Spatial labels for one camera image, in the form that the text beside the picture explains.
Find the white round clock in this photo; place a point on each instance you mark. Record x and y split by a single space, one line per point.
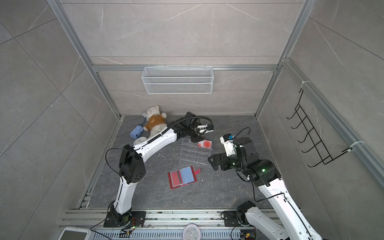
192 232

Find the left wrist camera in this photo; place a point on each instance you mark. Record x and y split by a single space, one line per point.
204 129

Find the white wire mesh basket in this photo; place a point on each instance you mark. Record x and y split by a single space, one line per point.
178 80

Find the black wire hook rack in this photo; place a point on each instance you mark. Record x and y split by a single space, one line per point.
313 136

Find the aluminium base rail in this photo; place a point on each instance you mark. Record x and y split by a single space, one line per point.
160 224

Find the light blue alarm clock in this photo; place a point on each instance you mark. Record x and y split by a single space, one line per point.
139 140

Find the white tablet device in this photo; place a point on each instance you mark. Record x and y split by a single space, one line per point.
72 233

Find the blue small bottle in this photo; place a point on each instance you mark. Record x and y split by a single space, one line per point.
136 132

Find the white teddy bear orange shirt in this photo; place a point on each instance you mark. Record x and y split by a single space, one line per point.
156 121

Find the red leather card holder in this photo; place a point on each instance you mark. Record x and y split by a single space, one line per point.
183 177

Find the pink white credit card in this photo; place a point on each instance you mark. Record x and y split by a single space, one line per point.
205 144

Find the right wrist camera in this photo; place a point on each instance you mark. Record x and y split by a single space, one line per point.
227 141

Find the clear acrylic card stand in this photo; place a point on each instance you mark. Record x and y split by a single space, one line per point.
191 153

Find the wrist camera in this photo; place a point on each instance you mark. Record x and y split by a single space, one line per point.
204 129
227 141

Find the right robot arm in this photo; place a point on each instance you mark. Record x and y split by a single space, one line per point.
262 174

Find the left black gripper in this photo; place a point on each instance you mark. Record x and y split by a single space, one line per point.
198 138

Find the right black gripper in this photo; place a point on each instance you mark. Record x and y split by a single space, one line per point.
224 166

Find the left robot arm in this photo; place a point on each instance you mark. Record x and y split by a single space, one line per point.
132 162

